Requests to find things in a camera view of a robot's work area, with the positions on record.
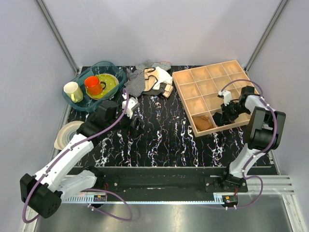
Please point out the pale yellow mug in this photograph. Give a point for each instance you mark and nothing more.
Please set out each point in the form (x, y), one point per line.
(73, 91)

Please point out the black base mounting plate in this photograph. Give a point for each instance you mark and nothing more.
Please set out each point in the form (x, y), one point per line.
(161, 184)

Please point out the dark beige folded underwear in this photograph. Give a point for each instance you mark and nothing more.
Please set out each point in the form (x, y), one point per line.
(164, 89)

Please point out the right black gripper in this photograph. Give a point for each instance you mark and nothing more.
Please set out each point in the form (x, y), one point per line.
(224, 109)

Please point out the beige white underwear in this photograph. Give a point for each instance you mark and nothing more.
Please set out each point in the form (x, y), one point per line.
(154, 77)

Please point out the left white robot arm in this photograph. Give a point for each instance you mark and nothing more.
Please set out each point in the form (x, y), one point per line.
(48, 188)

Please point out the wooden compartment tray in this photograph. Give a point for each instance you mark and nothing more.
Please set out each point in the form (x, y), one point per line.
(198, 89)

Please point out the black underwear beige waistband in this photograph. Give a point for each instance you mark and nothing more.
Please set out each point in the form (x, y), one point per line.
(221, 119)

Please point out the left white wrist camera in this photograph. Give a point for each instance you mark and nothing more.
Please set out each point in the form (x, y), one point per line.
(132, 105)

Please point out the orange mug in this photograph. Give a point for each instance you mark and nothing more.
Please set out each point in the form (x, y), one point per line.
(93, 85)

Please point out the blue transparent plastic basket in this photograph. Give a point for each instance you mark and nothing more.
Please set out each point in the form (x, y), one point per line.
(88, 104)

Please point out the green dotted plate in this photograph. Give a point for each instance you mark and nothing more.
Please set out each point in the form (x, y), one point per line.
(109, 85)

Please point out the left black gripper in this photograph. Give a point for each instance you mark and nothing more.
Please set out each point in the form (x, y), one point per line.
(129, 126)

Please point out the striped grey garment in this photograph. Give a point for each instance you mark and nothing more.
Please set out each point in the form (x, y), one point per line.
(135, 77)

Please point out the rolled tan underwear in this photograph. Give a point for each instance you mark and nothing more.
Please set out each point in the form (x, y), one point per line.
(202, 123)

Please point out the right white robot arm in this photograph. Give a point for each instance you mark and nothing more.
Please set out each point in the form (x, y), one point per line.
(263, 133)

